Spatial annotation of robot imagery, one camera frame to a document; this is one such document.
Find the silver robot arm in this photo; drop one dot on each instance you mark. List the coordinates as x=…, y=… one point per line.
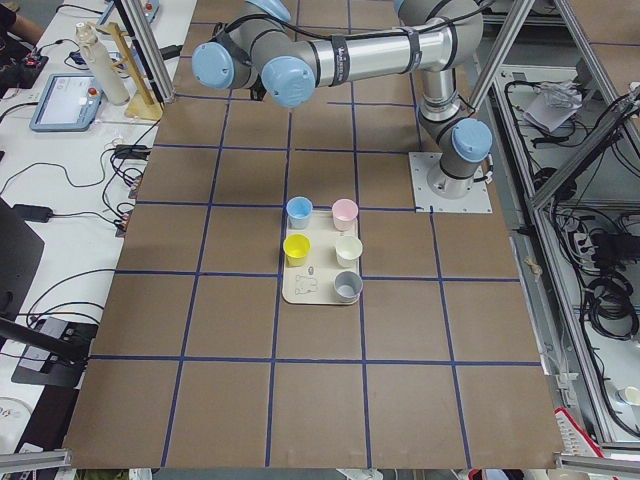
x=254, y=52

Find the yellow ikea cup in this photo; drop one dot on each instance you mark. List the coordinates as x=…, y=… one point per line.
x=296, y=248

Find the cream ikea cup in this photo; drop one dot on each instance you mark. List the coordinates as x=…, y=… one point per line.
x=348, y=250

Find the pink ikea cup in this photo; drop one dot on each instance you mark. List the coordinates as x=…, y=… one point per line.
x=344, y=213

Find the grey ikea cup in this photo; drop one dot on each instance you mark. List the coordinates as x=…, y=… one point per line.
x=348, y=287

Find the cream serving tray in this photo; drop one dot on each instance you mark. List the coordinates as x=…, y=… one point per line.
x=312, y=283

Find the wooden mug tree stand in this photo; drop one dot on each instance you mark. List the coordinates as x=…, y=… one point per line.
x=142, y=105

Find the cream insulated bottle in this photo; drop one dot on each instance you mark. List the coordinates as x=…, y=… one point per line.
x=97, y=59

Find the crumpled white paper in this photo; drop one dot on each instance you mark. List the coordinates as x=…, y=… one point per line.
x=553, y=105

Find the black power brick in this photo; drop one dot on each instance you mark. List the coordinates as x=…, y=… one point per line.
x=33, y=213

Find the black monitor stand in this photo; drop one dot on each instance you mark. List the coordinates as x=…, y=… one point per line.
x=55, y=350

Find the upper blue teach pendant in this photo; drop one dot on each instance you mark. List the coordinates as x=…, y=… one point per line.
x=69, y=103

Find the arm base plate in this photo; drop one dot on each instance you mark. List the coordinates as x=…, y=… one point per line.
x=435, y=192

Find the aluminium frame post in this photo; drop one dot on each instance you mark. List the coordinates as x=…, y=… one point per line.
x=136, y=24

